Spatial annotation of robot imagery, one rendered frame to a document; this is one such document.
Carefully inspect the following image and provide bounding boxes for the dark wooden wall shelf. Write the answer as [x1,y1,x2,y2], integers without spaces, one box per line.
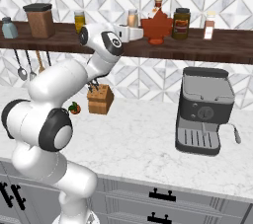
[0,20,253,66]

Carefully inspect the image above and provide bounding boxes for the grey espresso coffee machine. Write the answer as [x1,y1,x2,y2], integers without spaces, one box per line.
[174,66,242,157]

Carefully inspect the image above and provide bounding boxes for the black knife handles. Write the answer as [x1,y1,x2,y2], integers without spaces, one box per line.
[87,78,100,94]

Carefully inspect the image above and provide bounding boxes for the blue-grey shaker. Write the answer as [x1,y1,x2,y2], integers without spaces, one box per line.
[1,16,19,40]

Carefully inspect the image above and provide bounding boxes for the hanging metal spoon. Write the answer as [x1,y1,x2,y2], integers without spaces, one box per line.
[25,49,38,82]
[13,48,29,82]

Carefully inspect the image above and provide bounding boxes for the grey drawer front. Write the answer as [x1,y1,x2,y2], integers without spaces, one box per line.
[96,177,253,218]
[93,201,246,224]

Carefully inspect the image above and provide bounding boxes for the white-capped red spice shaker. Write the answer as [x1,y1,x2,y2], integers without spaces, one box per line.
[203,11,217,41]

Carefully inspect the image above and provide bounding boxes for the black cabinet door handle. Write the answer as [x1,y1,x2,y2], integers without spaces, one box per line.
[0,182,15,209]
[10,184,27,211]

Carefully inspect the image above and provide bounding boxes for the wooden knife block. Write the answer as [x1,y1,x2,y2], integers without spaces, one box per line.
[86,83,116,115]

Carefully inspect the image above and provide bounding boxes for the grey cabinet door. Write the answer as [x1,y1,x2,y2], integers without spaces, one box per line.
[0,160,14,224]
[7,173,65,224]

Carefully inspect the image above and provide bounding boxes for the dark jar with red label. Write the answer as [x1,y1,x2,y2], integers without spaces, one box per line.
[171,7,192,40]

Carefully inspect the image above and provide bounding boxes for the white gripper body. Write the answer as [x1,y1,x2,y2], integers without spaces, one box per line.
[127,26,145,42]

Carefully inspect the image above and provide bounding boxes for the brown canister with black lid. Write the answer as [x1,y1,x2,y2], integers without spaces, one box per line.
[22,2,56,39]

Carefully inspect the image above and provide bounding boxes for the orange fruit with green leaves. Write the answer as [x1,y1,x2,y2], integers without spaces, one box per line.
[67,101,82,115]

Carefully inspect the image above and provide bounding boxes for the red maple leaf syrup bottle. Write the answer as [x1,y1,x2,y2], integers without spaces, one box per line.
[140,0,174,45]

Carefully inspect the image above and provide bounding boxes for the hanging black-handled tool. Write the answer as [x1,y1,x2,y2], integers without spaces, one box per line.
[45,50,53,68]

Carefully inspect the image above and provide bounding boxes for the yellow oil bottle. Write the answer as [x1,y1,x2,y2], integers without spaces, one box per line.
[73,10,87,35]

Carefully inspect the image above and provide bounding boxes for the hanging wooden spoon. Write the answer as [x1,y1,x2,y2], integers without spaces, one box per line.
[35,50,46,75]

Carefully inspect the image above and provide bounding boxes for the black drawer handle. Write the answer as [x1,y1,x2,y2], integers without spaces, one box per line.
[148,187,178,203]
[146,211,173,224]

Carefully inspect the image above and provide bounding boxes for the beige shaker with grey cap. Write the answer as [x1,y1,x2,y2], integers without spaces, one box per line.
[126,8,140,29]

